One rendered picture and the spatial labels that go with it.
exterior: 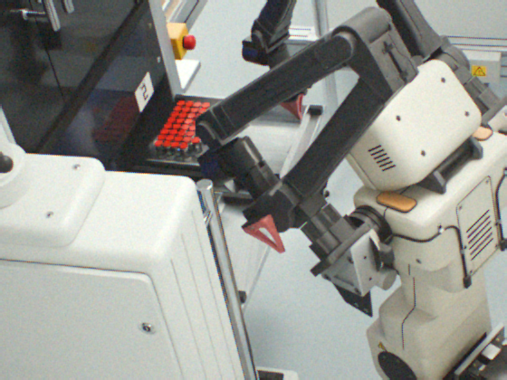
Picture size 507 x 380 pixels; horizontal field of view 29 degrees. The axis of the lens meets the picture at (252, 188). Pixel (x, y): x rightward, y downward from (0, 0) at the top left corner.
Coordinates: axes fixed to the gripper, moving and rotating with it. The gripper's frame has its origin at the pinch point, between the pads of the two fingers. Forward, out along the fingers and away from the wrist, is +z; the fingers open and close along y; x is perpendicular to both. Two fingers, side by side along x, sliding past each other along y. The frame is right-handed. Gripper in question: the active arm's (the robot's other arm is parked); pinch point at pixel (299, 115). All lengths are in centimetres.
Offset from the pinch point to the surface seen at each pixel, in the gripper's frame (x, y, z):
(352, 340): -7, 13, 92
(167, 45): -9.8, 33.7, -18.1
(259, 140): 5.2, 10.1, 2.9
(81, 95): 32, 31, -33
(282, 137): 3.5, 4.7, 3.9
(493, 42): -89, -28, 43
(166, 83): -6.8, 36.8, -8.6
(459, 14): -144, -4, 64
